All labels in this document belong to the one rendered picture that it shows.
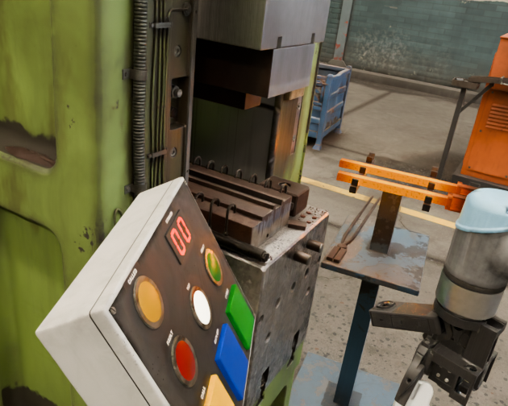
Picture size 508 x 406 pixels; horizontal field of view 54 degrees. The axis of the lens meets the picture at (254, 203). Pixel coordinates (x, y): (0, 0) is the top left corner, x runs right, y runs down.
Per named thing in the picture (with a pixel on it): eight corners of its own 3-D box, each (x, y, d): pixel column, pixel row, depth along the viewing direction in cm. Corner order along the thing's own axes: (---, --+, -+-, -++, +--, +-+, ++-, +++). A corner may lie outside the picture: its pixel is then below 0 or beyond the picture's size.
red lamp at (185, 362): (206, 369, 58) (209, 340, 57) (182, 394, 55) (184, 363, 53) (185, 358, 60) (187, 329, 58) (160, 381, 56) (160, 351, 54)
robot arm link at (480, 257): (538, 221, 53) (457, 195, 57) (505, 305, 57) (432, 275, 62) (550, 200, 59) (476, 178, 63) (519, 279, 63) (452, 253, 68)
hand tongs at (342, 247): (370, 196, 206) (371, 194, 206) (381, 199, 205) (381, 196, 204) (326, 259, 156) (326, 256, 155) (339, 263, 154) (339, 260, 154)
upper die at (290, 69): (309, 85, 115) (315, 43, 111) (268, 98, 99) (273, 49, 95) (165, 54, 132) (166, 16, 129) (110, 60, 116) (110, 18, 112)
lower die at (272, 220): (288, 222, 130) (293, 192, 126) (249, 253, 114) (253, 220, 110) (161, 178, 147) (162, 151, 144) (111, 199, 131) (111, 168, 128)
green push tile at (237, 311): (255, 318, 82) (236, 282, 79) (251, 349, 75) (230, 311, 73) (245, 322, 82) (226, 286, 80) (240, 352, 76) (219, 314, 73)
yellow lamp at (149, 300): (173, 312, 56) (175, 280, 54) (145, 335, 52) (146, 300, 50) (151, 302, 57) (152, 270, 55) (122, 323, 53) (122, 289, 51)
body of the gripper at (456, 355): (462, 412, 64) (491, 337, 59) (402, 373, 69) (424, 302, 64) (485, 384, 69) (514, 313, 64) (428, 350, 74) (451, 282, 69)
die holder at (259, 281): (306, 337, 158) (330, 211, 139) (243, 417, 127) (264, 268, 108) (166, 275, 181) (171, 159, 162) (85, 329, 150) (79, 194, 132)
